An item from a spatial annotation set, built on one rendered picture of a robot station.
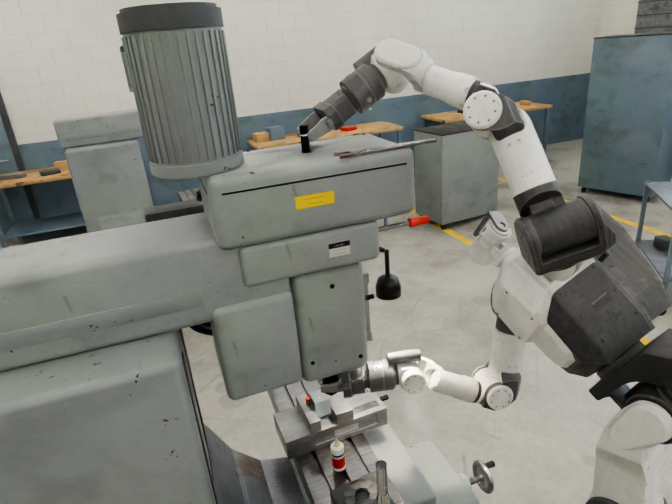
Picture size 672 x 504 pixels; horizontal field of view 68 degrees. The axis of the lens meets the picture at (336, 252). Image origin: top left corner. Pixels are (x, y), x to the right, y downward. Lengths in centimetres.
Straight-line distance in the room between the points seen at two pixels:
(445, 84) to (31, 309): 96
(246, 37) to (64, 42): 232
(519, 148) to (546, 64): 910
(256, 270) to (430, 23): 788
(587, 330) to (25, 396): 111
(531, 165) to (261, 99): 691
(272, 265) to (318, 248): 11
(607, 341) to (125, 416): 99
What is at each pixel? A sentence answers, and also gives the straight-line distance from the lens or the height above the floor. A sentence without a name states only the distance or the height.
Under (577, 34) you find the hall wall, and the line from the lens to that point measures 1058.
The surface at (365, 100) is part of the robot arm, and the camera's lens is 119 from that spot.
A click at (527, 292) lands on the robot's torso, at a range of 117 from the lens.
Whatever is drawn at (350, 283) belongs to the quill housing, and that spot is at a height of 158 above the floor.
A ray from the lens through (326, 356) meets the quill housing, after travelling 131.
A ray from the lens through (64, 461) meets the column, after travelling 120.
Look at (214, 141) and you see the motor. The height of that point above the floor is 196.
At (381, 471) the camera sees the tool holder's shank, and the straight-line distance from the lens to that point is 113.
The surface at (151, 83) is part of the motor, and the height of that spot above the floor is 208.
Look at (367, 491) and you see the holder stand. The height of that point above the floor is 112.
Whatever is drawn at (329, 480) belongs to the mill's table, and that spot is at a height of 93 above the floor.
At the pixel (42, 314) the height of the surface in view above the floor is 167.
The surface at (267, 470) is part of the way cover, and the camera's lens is 177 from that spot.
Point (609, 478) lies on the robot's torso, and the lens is 143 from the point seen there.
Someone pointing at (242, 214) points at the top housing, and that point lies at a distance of 107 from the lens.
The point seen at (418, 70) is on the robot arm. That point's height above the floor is 205.
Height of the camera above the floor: 212
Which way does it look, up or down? 23 degrees down
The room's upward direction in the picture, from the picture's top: 5 degrees counter-clockwise
